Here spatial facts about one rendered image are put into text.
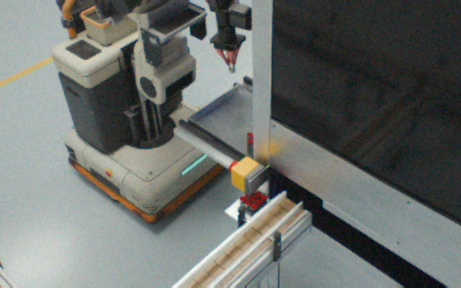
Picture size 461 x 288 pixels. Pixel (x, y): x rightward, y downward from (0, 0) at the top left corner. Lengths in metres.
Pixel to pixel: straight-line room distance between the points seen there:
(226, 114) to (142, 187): 0.77
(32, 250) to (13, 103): 1.17
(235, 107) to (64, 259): 1.21
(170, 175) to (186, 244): 0.34
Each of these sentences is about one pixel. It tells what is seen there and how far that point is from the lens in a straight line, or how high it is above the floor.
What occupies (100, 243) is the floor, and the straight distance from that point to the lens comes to 2.92.
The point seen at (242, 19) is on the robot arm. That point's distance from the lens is 1.78.
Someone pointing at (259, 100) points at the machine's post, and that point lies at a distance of 1.59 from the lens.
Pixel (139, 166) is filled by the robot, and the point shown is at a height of 0.28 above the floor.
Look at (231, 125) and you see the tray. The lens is 2.07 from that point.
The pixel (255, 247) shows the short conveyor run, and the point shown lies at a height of 0.97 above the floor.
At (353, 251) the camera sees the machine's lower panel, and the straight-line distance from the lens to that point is 1.73.
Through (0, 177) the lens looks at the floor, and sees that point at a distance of 3.40.
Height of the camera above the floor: 2.26
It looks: 43 degrees down
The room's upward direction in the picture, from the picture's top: 3 degrees counter-clockwise
